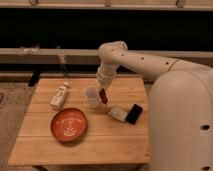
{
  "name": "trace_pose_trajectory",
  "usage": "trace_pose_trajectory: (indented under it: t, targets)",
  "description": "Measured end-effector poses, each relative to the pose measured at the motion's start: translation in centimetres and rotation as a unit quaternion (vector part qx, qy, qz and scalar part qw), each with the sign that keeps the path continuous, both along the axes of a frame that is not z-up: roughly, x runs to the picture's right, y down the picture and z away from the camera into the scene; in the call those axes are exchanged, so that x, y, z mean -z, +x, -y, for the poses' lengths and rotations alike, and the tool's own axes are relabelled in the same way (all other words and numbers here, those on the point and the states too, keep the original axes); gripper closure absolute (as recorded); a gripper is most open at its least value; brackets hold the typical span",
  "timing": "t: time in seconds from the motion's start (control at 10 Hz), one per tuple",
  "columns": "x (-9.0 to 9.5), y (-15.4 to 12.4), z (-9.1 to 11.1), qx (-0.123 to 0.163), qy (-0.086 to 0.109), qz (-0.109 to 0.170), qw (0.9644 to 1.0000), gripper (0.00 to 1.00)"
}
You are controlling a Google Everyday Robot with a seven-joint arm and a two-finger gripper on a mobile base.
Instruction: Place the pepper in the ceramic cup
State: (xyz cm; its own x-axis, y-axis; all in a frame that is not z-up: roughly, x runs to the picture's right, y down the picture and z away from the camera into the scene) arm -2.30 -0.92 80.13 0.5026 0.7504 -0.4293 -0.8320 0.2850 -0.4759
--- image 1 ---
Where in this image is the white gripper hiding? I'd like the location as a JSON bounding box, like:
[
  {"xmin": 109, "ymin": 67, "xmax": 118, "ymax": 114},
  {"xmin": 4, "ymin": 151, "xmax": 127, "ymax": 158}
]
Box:
[{"xmin": 96, "ymin": 69, "xmax": 114, "ymax": 94}]

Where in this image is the dark red pepper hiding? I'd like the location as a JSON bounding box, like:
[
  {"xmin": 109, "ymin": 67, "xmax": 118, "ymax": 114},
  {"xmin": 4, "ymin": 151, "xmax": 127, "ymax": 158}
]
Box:
[{"xmin": 99, "ymin": 88, "xmax": 108, "ymax": 104}]

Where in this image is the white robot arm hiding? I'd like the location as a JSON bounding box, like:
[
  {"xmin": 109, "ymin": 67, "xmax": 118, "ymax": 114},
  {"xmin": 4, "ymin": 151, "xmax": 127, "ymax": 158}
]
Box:
[{"xmin": 97, "ymin": 41, "xmax": 213, "ymax": 171}]

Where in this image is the orange ceramic bowl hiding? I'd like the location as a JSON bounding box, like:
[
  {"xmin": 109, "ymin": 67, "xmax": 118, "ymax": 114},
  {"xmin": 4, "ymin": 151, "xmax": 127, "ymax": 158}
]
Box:
[{"xmin": 50, "ymin": 108, "xmax": 88, "ymax": 142}]

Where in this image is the white rectangular box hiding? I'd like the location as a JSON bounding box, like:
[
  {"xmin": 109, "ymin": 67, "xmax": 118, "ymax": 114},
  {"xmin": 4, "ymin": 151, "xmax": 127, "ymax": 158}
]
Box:
[{"xmin": 108, "ymin": 106, "xmax": 128, "ymax": 122}]

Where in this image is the white plastic bottle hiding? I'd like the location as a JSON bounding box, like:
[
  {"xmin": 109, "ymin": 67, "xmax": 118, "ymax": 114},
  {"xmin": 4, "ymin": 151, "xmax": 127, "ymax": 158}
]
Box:
[{"xmin": 50, "ymin": 82, "xmax": 69, "ymax": 110}]

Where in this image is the black smartphone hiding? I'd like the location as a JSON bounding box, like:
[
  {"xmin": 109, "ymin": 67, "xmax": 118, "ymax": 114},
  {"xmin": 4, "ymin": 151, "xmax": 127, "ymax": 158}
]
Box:
[{"xmin": 126, "ymin": 104, "xmax": 143, "ymax": 124}]

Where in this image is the wooden table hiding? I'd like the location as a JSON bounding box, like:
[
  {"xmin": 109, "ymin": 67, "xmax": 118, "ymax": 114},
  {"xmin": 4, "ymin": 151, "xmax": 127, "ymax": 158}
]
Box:
[{"xmin": 8, "ymin": 78, "xmax": 149, "ymax": 166}]

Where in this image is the grey metal rail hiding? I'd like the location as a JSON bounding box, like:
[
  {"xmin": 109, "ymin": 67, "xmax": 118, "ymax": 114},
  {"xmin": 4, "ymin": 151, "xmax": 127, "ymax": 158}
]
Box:
[{"xmin": 0, "ymin": 48, "xmax": 213, "ymax": 66}]

